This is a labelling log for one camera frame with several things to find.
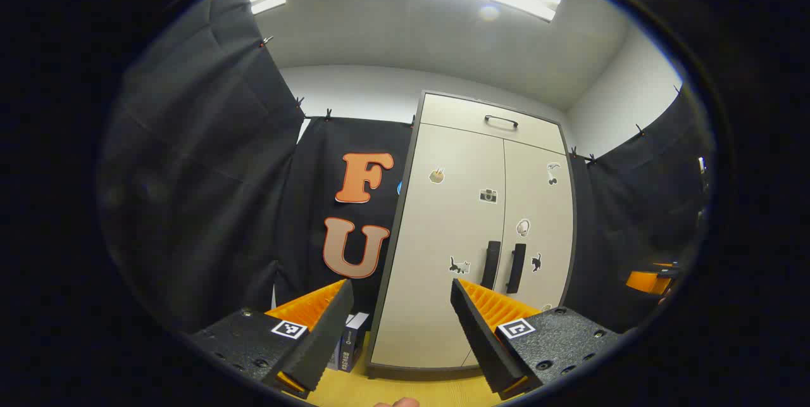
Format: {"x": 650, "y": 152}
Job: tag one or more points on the beige cabinet drawer front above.
{"x": 455, "y": 116}

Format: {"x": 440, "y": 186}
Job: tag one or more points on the beige double-door shoe cabinet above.
{"x": 405, "y": 204}

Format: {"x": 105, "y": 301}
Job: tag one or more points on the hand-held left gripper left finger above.
{"x": 316, "y": 344}

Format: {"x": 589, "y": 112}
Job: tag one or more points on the blue white cardboard box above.
{"x": 349, "y": 347}

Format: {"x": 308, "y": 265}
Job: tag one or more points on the beige shoe cabinet door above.
{"x": 443, "y": 230}
{"x": 538, "y": 204}

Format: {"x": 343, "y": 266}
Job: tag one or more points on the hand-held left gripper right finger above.
{"x": 481, "y": 344}

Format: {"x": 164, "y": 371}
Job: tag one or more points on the black backdrop cloth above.
{"x": 202, "y": 192}

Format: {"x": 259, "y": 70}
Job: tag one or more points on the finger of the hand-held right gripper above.
{"x": 645, "y": 282}

